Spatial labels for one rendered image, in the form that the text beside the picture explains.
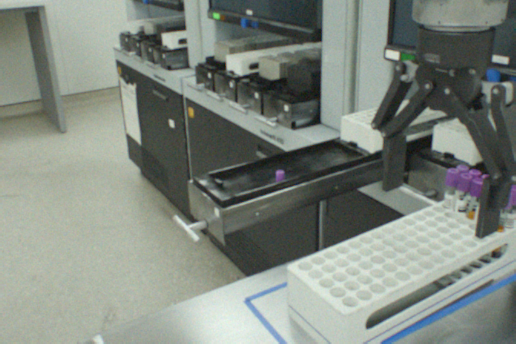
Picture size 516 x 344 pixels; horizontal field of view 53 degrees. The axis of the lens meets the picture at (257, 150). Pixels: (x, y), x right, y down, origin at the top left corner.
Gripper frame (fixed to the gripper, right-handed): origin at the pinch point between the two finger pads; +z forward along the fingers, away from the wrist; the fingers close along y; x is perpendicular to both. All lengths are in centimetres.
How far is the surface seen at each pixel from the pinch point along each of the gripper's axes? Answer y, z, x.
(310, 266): -3.8, 5.1, -15.6
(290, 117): -73, 16, 32
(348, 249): -3.8, 5.0, -10.0
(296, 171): -38.2, 12.6, 7.9
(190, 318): -10.2, 10.9, -27.9
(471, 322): 8.2, 10.9, -2.5
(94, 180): -234, 93, 14
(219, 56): -126, 9, 40
